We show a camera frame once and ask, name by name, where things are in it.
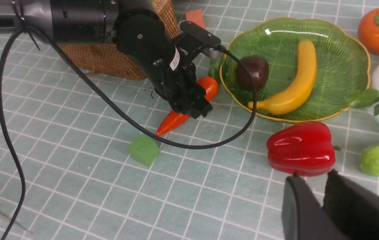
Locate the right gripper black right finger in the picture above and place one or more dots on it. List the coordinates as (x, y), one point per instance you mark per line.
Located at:
(353, 209)

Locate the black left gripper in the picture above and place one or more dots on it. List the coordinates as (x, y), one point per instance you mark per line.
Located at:
(173, 76)

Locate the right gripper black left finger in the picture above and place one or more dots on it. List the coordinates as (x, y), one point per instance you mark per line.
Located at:
(302, 216)

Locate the orange toy carrot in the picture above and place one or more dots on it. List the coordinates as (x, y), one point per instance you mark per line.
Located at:
(174, 119)

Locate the red toy bell pepper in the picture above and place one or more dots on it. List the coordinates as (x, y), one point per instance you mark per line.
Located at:
(304, 148)

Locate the dark purple toy mangosteen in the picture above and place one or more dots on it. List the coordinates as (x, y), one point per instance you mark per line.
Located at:
(258, 68)

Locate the yellow toy banana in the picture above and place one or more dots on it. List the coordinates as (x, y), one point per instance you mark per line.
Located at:
(299, 90)

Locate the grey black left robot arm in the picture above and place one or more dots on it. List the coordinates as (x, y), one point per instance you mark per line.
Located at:
(134, 28)

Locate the green foam cube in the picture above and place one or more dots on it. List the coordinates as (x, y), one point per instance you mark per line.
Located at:
(143, 150)

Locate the orange foam cube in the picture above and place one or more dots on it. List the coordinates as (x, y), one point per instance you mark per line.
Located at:
(195, 16)

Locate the woven wicker basket green lining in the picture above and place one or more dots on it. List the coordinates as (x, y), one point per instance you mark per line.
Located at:
(106, 59)

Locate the green leaf-shaped glass plate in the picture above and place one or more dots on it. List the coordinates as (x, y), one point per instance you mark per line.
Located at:
(343, 64)

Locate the green checkered tablecloth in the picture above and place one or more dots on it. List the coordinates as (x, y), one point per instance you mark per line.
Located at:
(82, 185)

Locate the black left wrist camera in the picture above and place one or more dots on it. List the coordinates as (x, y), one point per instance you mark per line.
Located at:
(194, 40)

